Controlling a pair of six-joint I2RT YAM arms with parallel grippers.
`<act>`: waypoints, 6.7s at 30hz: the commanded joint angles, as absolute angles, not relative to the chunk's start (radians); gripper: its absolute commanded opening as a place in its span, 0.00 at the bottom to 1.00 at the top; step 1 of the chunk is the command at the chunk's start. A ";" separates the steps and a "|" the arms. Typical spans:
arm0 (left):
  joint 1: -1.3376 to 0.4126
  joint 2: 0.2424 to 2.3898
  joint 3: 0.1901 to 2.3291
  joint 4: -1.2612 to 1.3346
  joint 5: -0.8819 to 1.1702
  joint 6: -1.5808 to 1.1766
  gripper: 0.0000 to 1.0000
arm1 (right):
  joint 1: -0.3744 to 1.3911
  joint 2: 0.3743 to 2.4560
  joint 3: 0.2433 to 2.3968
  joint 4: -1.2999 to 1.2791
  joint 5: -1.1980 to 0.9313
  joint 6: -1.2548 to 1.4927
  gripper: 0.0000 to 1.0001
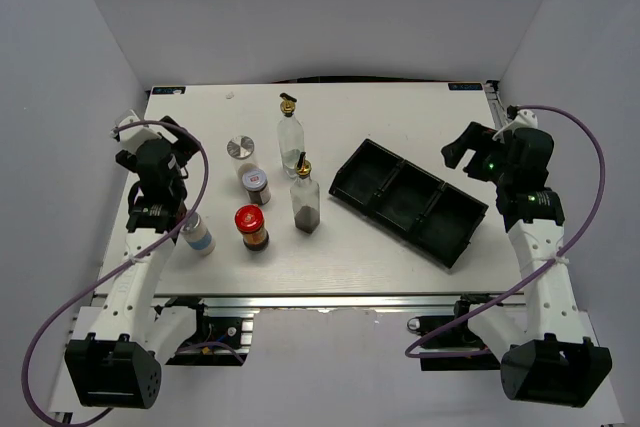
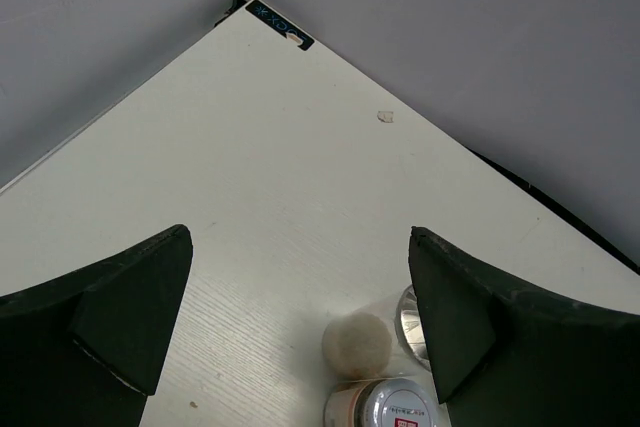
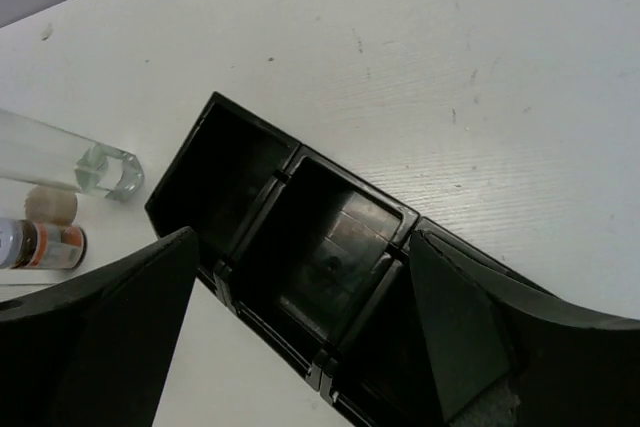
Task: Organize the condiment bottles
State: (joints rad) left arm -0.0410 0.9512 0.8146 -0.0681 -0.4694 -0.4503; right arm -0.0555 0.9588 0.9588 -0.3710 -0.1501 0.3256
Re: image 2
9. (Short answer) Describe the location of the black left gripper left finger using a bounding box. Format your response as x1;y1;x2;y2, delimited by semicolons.
1;224;193;426

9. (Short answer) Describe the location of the clear jar with silver lid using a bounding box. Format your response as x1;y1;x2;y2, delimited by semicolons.
322;286;431;381

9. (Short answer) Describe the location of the dark jar with white lid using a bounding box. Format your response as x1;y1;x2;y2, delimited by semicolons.
323;378;439;427

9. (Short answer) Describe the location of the black logo sticker left corner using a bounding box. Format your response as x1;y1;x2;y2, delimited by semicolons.
245;0;315;51

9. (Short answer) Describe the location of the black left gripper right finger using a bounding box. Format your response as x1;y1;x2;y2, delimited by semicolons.
408;227;639;426

